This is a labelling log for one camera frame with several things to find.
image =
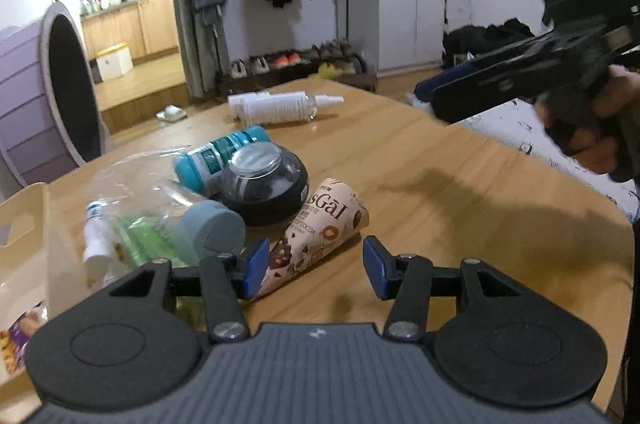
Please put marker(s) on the wooden kitchen base cabinets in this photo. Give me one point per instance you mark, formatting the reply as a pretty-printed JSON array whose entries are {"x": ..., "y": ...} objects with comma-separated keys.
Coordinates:
[{"x": 130, "y": 29}]

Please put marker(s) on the white spray bottle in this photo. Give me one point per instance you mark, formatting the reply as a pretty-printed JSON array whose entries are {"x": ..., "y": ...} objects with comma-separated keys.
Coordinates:
[{"x": 270, "y": 106}]

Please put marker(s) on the teal plastic bottle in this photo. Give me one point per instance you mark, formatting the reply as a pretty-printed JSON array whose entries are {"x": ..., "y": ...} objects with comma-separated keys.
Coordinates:
[{"x": 210, "y": 159}]

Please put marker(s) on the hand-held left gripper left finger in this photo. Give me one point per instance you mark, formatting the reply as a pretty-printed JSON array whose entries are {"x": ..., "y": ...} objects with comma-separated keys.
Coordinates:
[{"x": 255, "y": 271}]

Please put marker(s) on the yellow plush toy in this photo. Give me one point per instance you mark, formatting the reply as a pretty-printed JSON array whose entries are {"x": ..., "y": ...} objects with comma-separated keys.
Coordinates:
[{"x": 327, "y": 70}]

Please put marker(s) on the white storage box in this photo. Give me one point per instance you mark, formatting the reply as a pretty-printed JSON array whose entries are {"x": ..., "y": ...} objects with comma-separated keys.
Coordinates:
[{"x": 114, "y": 61}]

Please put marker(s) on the purple snack packet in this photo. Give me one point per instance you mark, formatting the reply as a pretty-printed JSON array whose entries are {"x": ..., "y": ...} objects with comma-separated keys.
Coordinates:
[{"x": 20, "y": 334}]

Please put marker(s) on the black jar with clear lid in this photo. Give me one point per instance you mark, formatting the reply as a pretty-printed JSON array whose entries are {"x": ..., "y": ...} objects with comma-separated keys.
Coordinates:
[{"x": 265, "y": 189}]

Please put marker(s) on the person's right hand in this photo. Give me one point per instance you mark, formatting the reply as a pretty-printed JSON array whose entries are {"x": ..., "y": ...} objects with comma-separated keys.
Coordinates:
[{"x": 625, "y": 84}]

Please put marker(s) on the white slipper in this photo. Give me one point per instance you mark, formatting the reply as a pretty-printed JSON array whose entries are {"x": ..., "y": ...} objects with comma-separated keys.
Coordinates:
[{"x": 171, "y": 113}]

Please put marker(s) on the bottle with grey-blue cap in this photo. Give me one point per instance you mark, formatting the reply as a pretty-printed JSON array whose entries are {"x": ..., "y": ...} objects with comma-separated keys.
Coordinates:
[{"x": 215, "y": 226}]

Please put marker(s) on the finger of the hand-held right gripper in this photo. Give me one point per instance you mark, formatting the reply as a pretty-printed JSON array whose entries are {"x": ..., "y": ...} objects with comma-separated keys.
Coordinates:
[
  {"x": 480, "y": 65},
  {"x": 490, "y": 96}
]

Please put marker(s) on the beige plastic container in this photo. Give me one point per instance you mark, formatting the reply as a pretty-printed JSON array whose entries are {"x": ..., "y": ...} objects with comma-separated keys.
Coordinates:
[{"x": 25, "y": 204}]

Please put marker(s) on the brown wooden stool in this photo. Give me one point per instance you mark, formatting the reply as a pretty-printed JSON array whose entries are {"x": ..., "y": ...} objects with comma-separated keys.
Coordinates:
[{"x": 361, "y": 81}]

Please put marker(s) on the clear plastic bag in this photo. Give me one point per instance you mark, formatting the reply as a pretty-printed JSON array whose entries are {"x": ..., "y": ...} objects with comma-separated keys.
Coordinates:
[{"x": 135, "y": 174}]

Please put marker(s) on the row of shoes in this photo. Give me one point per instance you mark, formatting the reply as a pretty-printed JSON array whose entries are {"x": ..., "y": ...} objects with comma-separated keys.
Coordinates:
[{"x": 290, "y": 59}]

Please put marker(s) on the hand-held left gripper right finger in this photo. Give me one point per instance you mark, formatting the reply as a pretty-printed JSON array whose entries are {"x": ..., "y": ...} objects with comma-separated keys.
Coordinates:
[{"x": 375, "y": 271}]

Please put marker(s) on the green packets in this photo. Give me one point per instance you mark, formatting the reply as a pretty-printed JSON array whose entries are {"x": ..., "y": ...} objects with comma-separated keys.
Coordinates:
[{"x": 150, "y": 239}]

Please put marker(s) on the white printed bedsheet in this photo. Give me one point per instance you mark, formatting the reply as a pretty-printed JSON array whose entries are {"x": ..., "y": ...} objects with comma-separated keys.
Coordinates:
[{"x": 515, "y": 134}]

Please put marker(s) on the small white bottle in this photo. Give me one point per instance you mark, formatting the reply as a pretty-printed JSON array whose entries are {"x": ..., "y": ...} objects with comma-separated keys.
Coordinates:
[{"x": 97, "y": 244}]

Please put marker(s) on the grey curtain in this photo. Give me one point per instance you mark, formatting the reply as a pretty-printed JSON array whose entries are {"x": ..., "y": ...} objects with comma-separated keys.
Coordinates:
[{"x": 187, "y": 54}]

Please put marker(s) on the ice cream cone packet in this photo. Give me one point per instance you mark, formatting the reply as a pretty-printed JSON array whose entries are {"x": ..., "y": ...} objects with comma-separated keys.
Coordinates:
[{"x": 320, "y": 229}]

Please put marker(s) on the purple cat wheel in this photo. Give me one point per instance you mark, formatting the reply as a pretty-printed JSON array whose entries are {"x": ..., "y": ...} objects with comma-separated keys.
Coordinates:
[{"x": 25, "y": 104}]

